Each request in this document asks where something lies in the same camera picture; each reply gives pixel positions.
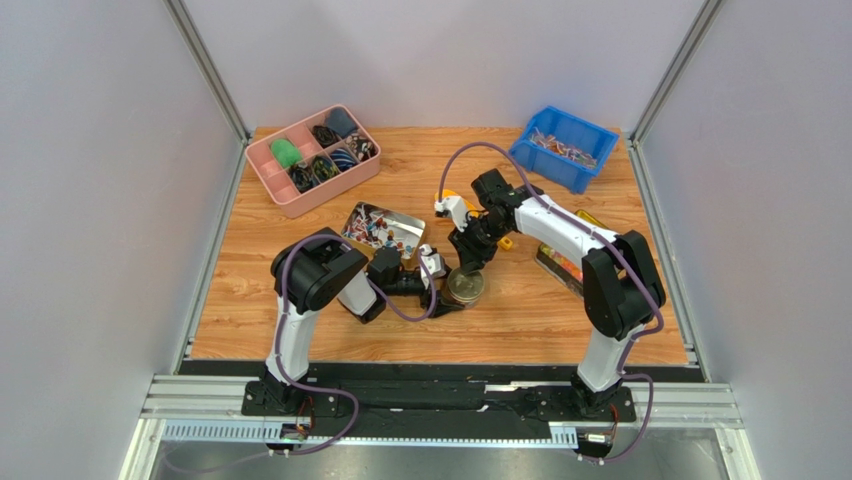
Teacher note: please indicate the gold tin of lollipops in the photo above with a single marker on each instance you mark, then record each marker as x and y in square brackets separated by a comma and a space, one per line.
[370, 227]

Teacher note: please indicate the dark blue rolled sock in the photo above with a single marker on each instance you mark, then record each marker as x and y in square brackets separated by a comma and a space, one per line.
[340, 122]

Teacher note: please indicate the yellow plastic scoop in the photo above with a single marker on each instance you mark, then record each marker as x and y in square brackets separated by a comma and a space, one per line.
[505, 243]

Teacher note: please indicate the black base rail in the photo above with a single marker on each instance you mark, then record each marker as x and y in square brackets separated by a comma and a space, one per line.
[436, 402]

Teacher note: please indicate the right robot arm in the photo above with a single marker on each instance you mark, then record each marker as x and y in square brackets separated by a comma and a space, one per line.
[621, 286]

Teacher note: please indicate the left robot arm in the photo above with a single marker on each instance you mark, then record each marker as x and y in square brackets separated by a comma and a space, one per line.
[322, 268]

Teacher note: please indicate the green rolled sock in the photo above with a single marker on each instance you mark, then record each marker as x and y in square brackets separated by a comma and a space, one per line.
[285, 153]

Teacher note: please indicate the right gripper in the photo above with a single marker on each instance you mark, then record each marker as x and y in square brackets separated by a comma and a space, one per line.
[470, 247]

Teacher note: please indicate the pink compartment organizer box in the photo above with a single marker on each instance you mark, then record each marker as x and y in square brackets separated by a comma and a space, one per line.
[331, 165]

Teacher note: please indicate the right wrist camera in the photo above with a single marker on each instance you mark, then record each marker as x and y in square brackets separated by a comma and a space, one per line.
[455, 208]

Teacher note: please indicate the blue plastic bin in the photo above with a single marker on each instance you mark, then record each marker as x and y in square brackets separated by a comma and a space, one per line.
[563, 148]

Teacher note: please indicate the tin of gummy candies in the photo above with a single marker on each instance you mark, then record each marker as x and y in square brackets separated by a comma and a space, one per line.
[562, 263]

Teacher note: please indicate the white jar lid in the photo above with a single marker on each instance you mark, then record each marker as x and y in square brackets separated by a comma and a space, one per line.
[465, 287]

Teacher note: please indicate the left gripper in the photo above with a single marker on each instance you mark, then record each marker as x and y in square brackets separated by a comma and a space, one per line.
[442, 306]

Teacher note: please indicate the clear glass jar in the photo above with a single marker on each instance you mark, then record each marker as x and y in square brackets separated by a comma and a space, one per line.
[469, 303]

